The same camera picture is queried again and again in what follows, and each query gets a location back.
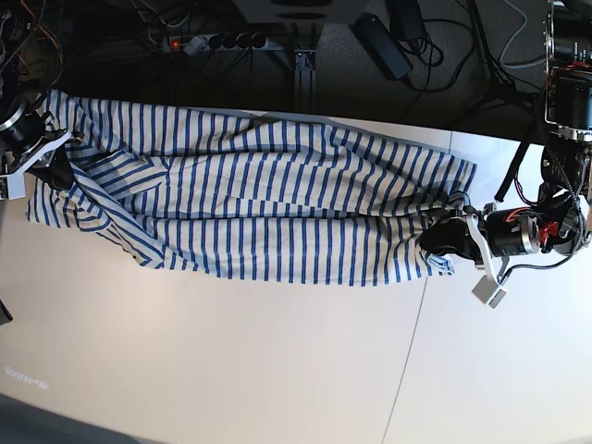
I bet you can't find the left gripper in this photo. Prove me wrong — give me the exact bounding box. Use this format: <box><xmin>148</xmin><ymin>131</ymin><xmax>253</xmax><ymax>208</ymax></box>
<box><xmin>419</xmin><ymin>203</ymin><xmax>542</xmax><ymax>282</ymax></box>

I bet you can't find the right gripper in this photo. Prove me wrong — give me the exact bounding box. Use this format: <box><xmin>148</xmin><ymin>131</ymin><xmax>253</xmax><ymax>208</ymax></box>
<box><xmin>1</xmin><ymin>99</ymin><xmax>74</xmax><ymax>190</ymax></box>

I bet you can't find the blue white striped T-shirt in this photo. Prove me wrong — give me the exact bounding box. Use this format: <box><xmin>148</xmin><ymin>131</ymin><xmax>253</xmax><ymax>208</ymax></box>
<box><xmin>27</xmin><ymin>91</ymin><xmax>476</xmax><ymax>287</ymax></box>

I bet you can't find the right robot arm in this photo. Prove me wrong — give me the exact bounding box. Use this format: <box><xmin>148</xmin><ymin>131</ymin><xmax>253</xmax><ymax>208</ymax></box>
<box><xmin>1</xmin><ymin>1</ymin><xmax>74</xmax><ymax>200</ymax></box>

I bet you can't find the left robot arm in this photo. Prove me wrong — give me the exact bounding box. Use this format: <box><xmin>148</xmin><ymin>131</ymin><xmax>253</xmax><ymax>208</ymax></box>
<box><xmin>420</xmin><ymin>1</ymin><xmax>591</xmax><ymax>284</ymax></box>

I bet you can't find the dark object at left edge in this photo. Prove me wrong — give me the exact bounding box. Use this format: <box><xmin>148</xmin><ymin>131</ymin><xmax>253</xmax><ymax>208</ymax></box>
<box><xmin>0</xmin><ymin>301</ymin><xmax>13</xmax><ymax>326</ymax></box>

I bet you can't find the black tripod stand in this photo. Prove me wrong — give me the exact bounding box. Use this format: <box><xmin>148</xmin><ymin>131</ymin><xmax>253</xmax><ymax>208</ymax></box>
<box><xmin>460</xmin><ymin>1</ymin><xmax>540</xmax><ymax>120</ymax></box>

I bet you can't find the black power adapter brick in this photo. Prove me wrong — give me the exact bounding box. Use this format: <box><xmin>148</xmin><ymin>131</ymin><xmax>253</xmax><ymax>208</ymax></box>
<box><xmin>351</xmin><ymin>13</ymin><xmax>413</xmax><ymax>81</ymax></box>

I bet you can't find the black power strip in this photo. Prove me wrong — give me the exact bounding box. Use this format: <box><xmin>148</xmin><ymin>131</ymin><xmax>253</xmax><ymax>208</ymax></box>
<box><xmin>161</xmin><ymin>31</ymin><xmax>274</xmax><ymax>56</ymax></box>

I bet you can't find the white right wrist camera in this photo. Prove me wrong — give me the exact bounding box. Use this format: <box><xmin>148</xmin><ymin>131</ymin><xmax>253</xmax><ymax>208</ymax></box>
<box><xmin>0</xmin><ymin>174</ymin><xmax>26</xmax><ymax>201</ymax></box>

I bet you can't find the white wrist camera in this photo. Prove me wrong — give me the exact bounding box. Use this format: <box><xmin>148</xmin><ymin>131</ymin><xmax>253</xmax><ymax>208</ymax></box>
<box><xmin>472</xmin><ymin>276</ymin><xmax>507</xmax><ymax>308</ymax></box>
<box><xmin>0</xmin><ymin>174</ymin><xmax>26</xmax><ymax>201</ymax></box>

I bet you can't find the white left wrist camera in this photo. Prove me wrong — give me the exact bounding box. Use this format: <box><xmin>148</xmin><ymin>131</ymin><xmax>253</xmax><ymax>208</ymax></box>
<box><xmin>472</xmin><ymin>276</ymin><xmax>507</xmax><ymax>308</ymax></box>

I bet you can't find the white cable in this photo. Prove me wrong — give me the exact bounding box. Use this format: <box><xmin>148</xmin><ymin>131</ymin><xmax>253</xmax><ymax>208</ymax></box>
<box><xmin>499</xmin><ymin>0</ymin><xmax>551</xmax><ymax>70</ymax></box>

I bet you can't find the aluminium frame post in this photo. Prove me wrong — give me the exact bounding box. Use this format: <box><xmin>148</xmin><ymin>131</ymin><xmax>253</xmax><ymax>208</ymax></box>
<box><xmin>291</xmin><ymin>23</ymin><xmax>317</xmax><ymax>114</ymax></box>

